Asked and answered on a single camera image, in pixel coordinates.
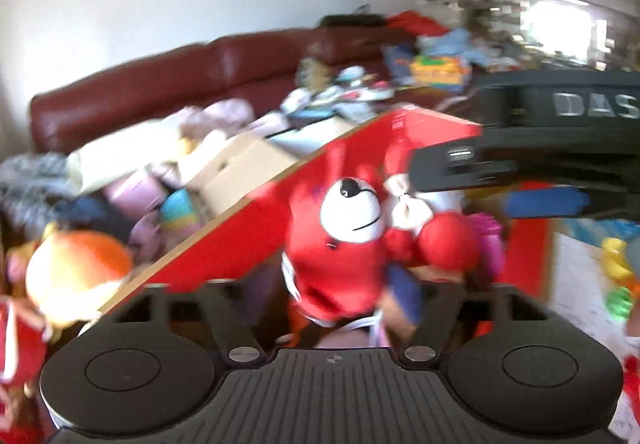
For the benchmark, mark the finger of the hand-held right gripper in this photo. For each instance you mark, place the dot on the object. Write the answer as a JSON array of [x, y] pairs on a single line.
[[545, 201], [460, 168]]

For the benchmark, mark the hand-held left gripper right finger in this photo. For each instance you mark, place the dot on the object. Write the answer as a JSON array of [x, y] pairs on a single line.
[[405, 291]]

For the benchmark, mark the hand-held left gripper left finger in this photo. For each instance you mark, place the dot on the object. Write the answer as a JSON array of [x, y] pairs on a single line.
[[220, 309]]

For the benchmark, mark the red cardboard box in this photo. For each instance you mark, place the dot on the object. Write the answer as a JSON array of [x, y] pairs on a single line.
[[225, 249]]

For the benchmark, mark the red plush toy white snout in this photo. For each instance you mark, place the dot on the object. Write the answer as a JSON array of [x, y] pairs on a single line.
[[340, 249]]

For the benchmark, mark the blue table mat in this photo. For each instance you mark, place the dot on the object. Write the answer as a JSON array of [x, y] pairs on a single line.
[[610, 226]]

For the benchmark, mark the white instruction paper sheet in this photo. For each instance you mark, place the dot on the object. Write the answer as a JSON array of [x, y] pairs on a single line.
[[585, 304]]

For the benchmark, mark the pile of colourful clothes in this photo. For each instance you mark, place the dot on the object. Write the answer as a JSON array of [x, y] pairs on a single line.
[[435, 58]]

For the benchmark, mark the green plastic toy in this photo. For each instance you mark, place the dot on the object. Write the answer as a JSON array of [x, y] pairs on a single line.
[[620, 303]]

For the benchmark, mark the plain cardboard box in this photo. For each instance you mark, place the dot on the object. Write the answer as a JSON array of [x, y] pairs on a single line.
[[240, 168]]

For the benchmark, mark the pile of pink white cloths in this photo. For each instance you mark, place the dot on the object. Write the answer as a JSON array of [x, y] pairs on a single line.
[[150, 184]]

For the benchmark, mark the orange plush toy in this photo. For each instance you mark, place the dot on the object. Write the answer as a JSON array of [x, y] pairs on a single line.
[[75, 269]]

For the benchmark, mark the black bag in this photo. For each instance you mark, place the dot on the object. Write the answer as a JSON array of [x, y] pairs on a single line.
[[352, 20]]

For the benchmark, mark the dark red leather sofa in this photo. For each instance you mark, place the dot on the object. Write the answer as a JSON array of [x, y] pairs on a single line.
[[175, 73]]

